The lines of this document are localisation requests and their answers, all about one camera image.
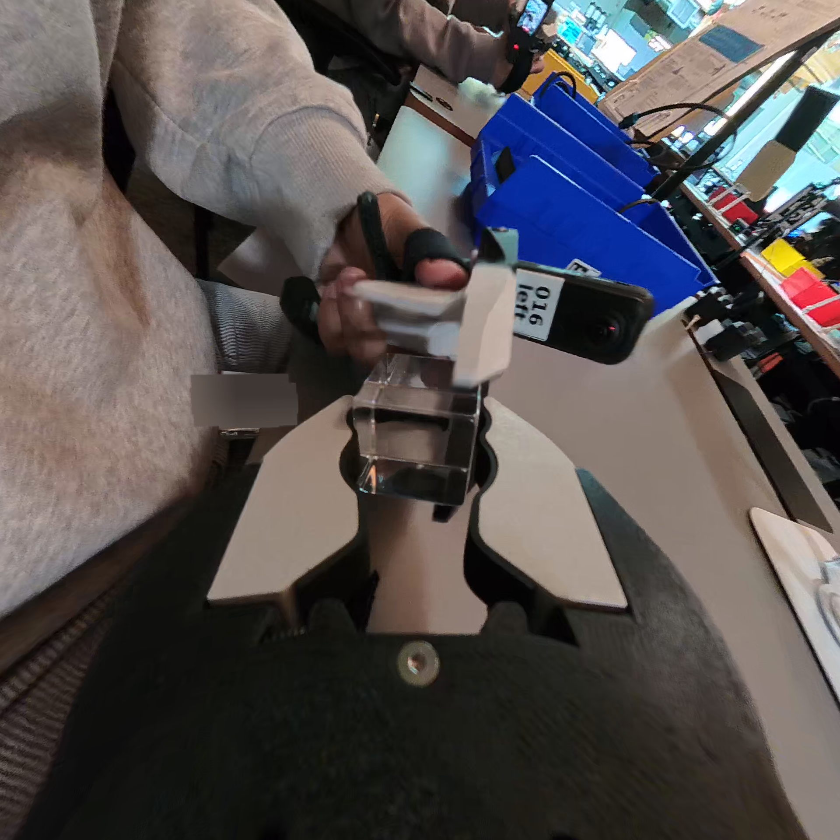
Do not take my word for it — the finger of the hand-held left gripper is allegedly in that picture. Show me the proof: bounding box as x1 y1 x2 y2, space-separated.
481 226 521 270
451 264 518 389

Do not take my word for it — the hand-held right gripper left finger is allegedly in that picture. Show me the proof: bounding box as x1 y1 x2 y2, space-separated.
206 395 366 632

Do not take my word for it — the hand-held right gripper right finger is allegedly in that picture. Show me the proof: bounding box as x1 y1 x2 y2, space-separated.
463 396 630 613

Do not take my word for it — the clear acrylic cube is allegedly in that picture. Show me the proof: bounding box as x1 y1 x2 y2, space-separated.
350 353 485 508

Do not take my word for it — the person's left forearm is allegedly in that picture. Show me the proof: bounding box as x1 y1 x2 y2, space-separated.
108 0 414 280

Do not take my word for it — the person's left hand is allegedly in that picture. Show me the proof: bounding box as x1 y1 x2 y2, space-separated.
317 192 471 366

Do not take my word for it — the tagged blue plastic bin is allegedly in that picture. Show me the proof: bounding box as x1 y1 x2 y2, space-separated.
462 92 719 317

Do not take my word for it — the black charging dock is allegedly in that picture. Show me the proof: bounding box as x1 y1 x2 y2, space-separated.
682 292 732 332
709 318 770 363

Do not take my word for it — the small red bin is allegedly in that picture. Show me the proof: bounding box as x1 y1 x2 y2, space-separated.
780 266 840 329
710 192 760 228

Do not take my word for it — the wooden workbench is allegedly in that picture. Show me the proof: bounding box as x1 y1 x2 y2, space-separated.
679 177 840 388

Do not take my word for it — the yellow plastic bin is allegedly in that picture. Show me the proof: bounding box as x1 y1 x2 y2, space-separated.
543 49 599 102

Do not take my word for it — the small yellow bin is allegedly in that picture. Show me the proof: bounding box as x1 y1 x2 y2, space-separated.
760 238 826 281

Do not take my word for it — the white tray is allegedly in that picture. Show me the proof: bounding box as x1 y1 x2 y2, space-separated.
749 507 840 708

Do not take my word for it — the cardboard box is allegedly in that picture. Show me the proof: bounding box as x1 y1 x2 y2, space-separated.
596 0 840 127

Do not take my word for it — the black metal pole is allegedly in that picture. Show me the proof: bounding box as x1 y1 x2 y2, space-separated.
646 25 840 199

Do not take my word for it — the black cable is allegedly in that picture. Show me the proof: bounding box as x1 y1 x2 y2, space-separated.
619 101 731 132

